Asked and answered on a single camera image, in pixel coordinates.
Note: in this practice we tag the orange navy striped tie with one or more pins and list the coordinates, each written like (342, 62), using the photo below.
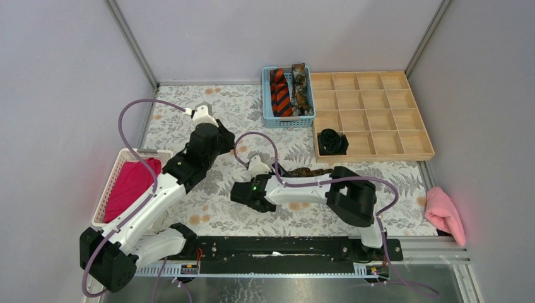
(280, 94)

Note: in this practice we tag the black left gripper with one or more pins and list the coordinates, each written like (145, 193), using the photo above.
(225, 136)

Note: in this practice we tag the floral patterned tablecloth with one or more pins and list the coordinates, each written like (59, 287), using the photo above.
(207, 209)

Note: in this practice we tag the blue plastic basket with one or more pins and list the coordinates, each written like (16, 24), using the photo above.
(284, 122)

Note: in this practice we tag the red cloth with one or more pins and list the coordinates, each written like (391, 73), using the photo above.
(133, 180)

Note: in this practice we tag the dark green rolled tie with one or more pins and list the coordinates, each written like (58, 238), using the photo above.
(332, 143)

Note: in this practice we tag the white plastic basket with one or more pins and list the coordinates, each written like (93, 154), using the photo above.
(124, 155)

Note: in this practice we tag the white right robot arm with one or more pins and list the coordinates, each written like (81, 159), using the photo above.
(348, 195)

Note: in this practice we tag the brown camouflage tie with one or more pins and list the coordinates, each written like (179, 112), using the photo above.
(300, 99)

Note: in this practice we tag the black gold patterned tie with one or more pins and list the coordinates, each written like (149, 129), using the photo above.
(303, 172)

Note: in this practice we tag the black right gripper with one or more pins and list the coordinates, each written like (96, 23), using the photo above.
(253, 178)

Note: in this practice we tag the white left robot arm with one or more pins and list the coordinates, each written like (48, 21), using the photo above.
(113, 254)

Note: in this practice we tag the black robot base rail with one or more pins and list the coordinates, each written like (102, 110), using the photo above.
(283, 255)

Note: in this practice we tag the wooden compartment tray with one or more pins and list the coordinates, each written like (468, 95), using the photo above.
(375, 112)

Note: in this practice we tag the pink cloth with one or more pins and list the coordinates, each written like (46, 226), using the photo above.
(441, 212)

